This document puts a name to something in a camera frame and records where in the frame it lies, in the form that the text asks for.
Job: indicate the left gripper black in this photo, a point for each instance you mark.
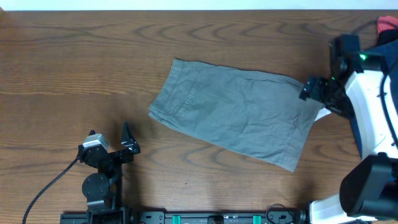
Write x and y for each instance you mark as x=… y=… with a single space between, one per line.
x=129 y=144

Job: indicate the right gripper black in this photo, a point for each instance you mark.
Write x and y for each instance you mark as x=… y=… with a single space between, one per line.
x=313 y=90

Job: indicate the grey shorts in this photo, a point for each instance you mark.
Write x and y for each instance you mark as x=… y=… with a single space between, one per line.
x=253 y=113

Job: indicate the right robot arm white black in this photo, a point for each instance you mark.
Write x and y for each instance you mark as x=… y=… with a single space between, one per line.
x=368 y=193

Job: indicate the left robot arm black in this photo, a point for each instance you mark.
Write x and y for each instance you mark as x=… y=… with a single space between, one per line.
x=103 y=189

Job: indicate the dark blue garment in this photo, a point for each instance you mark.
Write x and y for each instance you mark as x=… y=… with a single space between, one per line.
x=390 y=62

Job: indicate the red cloth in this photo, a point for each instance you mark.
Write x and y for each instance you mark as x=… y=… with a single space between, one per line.
x=385 y=23

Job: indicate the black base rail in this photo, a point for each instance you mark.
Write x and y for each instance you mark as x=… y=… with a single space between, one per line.
x=130 y=216

